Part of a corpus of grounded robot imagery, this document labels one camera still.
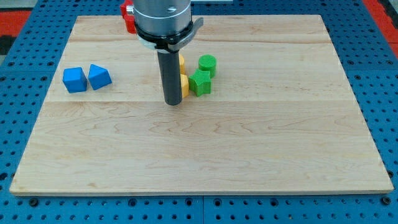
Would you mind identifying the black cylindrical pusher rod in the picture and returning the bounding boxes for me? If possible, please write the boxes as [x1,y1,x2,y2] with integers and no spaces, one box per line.
[157,51,182,106]

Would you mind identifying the yellow heart block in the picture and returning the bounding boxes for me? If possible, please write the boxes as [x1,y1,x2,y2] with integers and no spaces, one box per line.
[180,74,189,98]

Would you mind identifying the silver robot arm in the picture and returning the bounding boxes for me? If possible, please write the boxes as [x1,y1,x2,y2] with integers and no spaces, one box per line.
[131,0,204,106]

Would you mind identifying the yellow block behind rod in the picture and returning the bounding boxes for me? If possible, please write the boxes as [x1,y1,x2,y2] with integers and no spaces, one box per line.
[178,54,186,75]

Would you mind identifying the green star block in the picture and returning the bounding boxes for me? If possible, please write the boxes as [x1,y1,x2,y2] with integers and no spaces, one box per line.
[188,69,211,96]

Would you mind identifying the green cylinder block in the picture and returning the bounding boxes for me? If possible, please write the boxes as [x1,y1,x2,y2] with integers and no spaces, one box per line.
[198,54,217,78]

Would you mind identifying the red block lower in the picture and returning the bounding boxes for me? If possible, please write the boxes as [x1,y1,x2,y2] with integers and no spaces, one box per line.
[123,14,136,34]

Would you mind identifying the blue triangular block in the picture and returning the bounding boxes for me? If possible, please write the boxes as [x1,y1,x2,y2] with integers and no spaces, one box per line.
[88,64,112,90]

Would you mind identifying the blue cube block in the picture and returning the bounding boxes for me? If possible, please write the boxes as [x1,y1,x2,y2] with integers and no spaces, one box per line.
[62,67,87,93]

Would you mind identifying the wooden board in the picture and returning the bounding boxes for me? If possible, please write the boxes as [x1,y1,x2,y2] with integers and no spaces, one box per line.
[10,15,393,196]

